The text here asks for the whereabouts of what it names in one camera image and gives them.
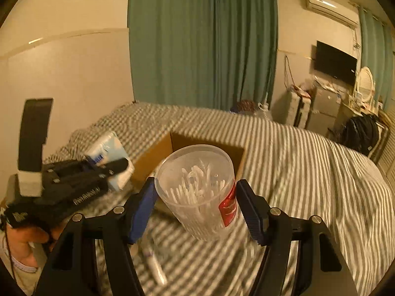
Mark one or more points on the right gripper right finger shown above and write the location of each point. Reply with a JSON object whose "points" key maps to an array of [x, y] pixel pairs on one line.
{"points": [[320, 266]]}

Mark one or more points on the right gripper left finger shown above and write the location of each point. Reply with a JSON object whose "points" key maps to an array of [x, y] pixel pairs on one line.
{"points": [[71, 268]]}

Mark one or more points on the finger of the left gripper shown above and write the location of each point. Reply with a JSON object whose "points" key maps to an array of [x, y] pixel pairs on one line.
{"points": [[113, 168]]}

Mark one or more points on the clear cotton swab jar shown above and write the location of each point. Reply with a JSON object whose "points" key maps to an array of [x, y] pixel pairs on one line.
{"points": [[206, 209]]}

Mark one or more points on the person left hand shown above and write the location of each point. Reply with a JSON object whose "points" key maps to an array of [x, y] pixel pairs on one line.
{"points": [[20, 238]]}

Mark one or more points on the cardboard box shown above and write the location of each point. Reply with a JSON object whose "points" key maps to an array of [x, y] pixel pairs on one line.
{"points": [[179, 152]]}

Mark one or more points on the grey checkered bed cover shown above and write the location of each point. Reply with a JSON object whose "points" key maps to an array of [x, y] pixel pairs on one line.
{"points": [[297, 171]]}

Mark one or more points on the black backpack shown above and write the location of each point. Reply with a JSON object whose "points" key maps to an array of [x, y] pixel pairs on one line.
{"points": [[360, 133]]}

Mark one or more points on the brown patterned cushion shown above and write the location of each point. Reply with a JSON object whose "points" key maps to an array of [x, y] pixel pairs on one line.
{"points": [[244, 107]]}

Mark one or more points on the green curtain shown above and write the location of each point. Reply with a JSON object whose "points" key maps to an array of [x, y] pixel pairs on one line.
{"points": [[203, 53]]}

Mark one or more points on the grey mini fridge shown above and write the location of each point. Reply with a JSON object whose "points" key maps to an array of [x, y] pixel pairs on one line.
{"points": [[323, 110]]}

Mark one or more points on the clear water jug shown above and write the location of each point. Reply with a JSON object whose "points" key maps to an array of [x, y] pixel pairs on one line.
{"points": [[263, 112]]}

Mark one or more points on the white suitcase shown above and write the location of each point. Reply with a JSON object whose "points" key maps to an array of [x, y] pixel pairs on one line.
{"points": [[298, 107]]}

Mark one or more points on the white oval vanity mirror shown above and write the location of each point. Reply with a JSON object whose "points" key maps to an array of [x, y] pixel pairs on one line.
{"points": [[365, 85]]}

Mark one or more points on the teal window curtain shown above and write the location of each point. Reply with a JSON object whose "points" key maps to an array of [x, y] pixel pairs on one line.
{"points": [[377, 54]]}

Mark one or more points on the white air conditioner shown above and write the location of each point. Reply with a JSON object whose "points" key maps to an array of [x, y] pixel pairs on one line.
{"points": [[334, 11]]}

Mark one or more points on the black wall television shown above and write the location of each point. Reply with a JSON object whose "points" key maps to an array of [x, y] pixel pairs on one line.
{"points": [[335, 63]]}

